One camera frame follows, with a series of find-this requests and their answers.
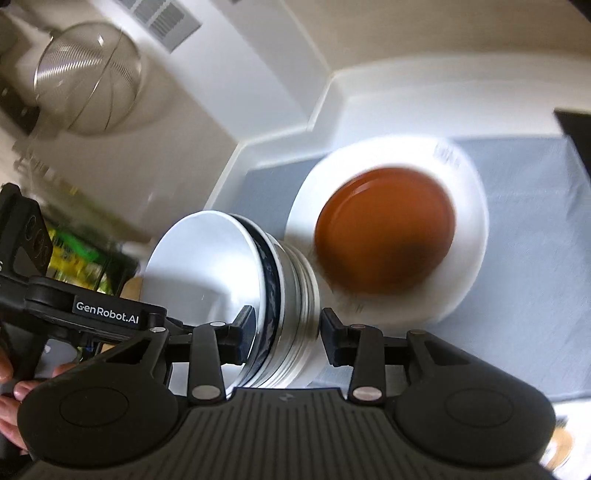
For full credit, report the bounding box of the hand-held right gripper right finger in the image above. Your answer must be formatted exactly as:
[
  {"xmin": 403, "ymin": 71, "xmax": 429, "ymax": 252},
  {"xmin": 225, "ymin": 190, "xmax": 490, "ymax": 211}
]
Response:
[{"xmin": 320, "ymin": 307, "xmax": 463, "ymax": 405}]

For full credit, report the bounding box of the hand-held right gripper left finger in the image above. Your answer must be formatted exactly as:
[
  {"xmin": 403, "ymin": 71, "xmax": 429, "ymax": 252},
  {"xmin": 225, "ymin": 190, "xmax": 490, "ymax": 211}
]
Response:
[{"xmin": 92, "ymin": 305, "xmax": 257, "ymax": 407}]

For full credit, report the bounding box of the white bowl blue patterned rim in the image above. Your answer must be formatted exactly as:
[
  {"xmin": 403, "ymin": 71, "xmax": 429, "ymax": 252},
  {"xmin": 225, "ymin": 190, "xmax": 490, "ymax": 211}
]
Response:
[{"xmin": 144, "ymin": 209, "xmax": 283, "ymax": 389}]

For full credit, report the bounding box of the brown round plate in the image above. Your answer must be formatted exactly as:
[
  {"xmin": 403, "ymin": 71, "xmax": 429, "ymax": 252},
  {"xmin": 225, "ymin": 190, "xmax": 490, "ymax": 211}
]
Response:
[{"xmin": 313, "ymin": 167, "xmax": 458, "ymax": 297}]

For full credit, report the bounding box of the white square floral plate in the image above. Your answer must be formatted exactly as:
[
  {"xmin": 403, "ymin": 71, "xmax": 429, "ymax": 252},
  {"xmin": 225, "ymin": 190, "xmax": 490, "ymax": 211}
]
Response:
[{"xmin": 283, "ymin": 136, "xmax": 491, "ymax": 325}]

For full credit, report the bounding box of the person's left hand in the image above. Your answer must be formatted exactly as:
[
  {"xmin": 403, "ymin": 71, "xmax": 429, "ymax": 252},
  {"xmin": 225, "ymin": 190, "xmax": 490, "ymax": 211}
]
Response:
[{"xmin": 0, "ymin": 355, "xmax": 77, "ymax": 456}]

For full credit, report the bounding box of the wooden cutting board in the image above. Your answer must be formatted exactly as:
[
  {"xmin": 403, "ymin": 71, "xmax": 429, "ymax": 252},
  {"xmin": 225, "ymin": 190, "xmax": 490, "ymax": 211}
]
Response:
[{"xmin": 121, "ymin": 276, "xmax": 145, "ymax": 302}]

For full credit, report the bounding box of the black rack with packets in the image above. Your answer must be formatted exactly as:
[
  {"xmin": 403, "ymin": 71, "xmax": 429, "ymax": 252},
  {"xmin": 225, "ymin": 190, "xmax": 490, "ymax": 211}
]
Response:
[{"xmin": 45, "ymin": 220, "xmax": 140, "ymax": 297}]

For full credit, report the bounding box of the grey drying mat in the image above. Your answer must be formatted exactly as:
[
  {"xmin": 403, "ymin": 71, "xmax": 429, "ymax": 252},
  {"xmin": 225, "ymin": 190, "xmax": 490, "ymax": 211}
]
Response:
[{"xmin": 239, "ymin": 136, "xmax": 591, "ymax": 403}]

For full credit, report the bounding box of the steel mesh strainer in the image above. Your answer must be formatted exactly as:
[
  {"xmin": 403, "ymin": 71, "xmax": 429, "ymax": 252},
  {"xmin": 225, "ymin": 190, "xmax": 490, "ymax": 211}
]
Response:
[{"xmin": 34, "ymin": 22, "xmax": 142, "ymax": 138}]

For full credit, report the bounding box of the grey vent grille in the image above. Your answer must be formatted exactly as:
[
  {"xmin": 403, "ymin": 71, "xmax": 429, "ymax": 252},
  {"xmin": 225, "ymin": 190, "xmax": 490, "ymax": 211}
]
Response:
[{"xmin": 115, "ymin": 0, "xmax": 202, "ymax": 52}]

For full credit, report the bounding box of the black gas stove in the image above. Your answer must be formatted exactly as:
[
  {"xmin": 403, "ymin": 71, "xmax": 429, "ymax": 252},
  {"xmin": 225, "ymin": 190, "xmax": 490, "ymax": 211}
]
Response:
[{"xmin": 553, "ymin": 108, "xmax": 591, "ymax": 186}]

